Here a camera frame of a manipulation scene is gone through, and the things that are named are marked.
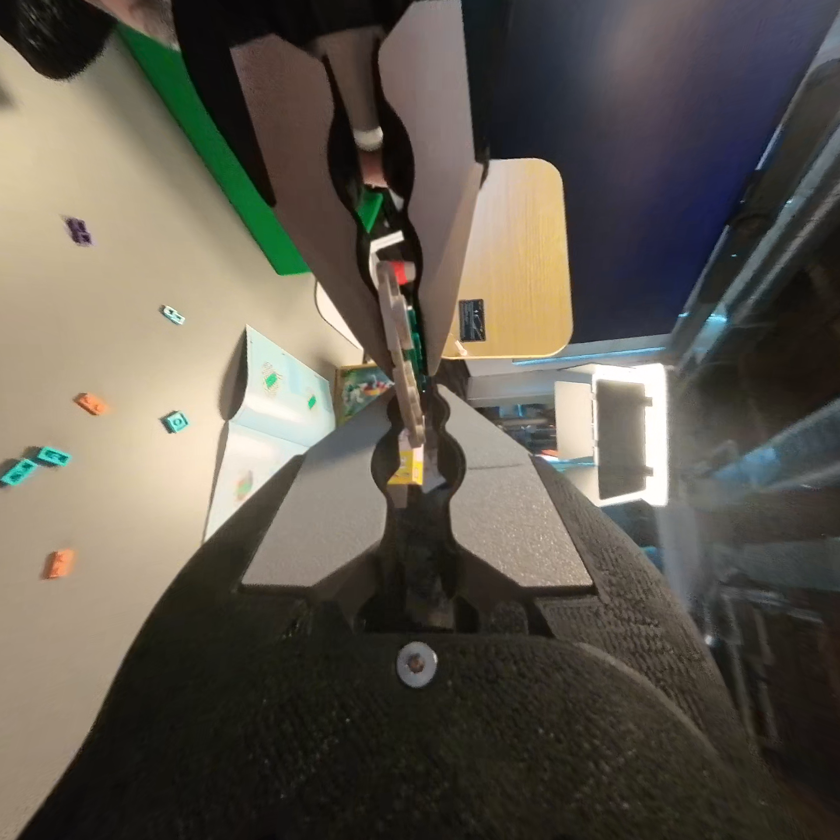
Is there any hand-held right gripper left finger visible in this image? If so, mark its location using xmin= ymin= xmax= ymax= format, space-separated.
xmin=239 ymin=390 xmax=404 ymax=618

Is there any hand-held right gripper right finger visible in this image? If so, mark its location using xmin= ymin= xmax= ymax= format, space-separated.
xmin=427 ymin=384 xmax=597 ymax=618

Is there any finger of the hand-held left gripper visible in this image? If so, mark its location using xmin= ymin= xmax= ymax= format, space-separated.
xmin=228 ymin=31 xmax=395 ymax=374
xmin=377 ymin=0 xmax=490 ymax=378

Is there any round cream lego plate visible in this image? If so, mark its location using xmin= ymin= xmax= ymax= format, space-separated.
xmin=375 ymin=261 xmax=429 ymax=463

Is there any dark green lego plate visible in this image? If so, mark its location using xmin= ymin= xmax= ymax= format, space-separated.
xmin=407 ymin=305 xmax=431 ymax=395

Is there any colourful lego set box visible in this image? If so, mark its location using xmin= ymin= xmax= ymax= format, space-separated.
xmin=333 ymin=364 xmax=426 ymax=488

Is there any person's left hand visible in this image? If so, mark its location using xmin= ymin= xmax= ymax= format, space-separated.
xmin=351 ymin=62 xmax=395 ymax=191

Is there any green plastic bin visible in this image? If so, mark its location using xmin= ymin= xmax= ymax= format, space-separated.
xmin=115 ymin=23 xmax=385 ymax=277

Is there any bright white light panel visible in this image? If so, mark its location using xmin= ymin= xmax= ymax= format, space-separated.
xmin=554 ymin=362 xmax=670 ymax=508

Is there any light blue instruction booklet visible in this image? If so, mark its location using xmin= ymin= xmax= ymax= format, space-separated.
xmin=203 ymin=325 xmax=342 ymax=542

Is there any wooden-top white tilting stand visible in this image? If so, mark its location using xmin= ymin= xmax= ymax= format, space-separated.
xmin=314 ymin=157 xmax=573 ymax=361

